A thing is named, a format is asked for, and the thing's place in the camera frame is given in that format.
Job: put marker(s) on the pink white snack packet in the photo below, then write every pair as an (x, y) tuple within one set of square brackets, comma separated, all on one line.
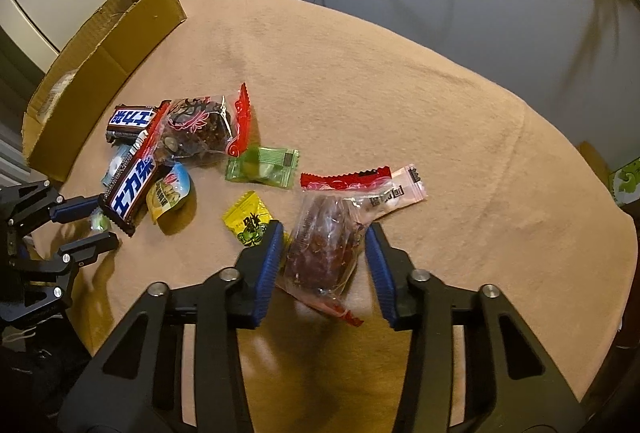
[(400, 193)]

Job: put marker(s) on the grey ribbed cabinet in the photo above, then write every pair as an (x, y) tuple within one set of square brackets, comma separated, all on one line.
[(11, 160)]

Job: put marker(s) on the brown chocolate bar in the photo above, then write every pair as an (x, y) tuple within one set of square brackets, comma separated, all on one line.
[(132, 120), (132, 185)]

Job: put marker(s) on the green candy packet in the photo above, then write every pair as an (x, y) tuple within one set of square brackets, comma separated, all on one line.
[(260, 165)]

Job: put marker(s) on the clear red-edged flower-print packet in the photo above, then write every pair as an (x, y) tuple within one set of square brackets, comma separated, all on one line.
[(200, 128)]

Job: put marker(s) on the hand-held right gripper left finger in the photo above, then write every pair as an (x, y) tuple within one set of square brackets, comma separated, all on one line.
[(265, 265)]

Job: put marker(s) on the clear red-edged date packet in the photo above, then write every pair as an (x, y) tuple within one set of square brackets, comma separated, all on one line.
[(320, 253)]

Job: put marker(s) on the small blue white packet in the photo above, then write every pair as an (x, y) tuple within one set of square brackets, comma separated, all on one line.
[(114, 165)]

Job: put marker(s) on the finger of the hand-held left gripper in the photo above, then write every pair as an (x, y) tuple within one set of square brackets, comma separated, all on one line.
[(75, 209), (92, 249)]

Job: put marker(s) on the cardboard box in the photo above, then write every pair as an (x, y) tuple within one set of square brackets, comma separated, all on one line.
[(100, 73)]

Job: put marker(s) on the green patterned box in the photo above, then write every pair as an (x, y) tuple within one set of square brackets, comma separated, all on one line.
[(627, 180)]

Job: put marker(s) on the yellow candy packet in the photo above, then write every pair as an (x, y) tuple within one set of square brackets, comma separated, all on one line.
[(247, 220)]

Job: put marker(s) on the yellow blue snack packet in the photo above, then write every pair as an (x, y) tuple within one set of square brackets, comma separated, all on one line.
[(170, 193)]

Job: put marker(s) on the small green candy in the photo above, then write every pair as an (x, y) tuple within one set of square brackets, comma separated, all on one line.
[(100, 223)]

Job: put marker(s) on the brown carton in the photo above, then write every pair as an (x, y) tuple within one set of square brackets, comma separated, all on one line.
[(592, 160)]

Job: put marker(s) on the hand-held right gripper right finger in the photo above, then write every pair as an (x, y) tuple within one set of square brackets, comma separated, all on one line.
[(380, 275)]

